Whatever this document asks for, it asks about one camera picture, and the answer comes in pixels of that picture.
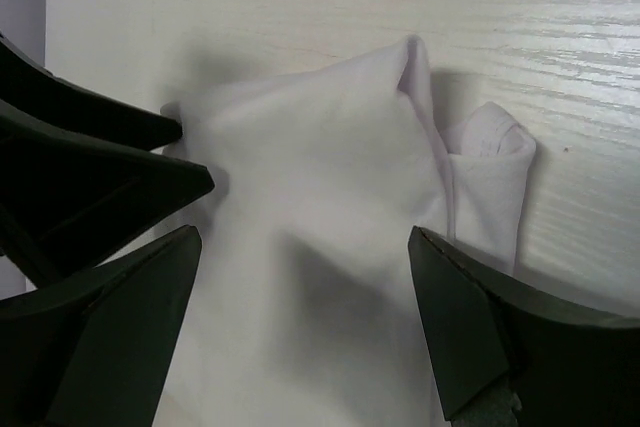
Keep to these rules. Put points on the white t-shirt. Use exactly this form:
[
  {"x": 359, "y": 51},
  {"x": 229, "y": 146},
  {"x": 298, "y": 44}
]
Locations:
[{"x": 303, "y": 312}]

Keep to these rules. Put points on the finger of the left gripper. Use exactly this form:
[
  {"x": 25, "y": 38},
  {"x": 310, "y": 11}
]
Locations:
[
  {"x": 78, "y": 186},
  {"x": 37, "y": 92}
]

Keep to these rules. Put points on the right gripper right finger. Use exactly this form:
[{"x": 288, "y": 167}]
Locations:
[{"x": 504, "y": 353}]

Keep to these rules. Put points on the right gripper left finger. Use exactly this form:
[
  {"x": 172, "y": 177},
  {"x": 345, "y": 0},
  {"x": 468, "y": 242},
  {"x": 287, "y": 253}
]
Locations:
[{"x": 95, "y": 349}]

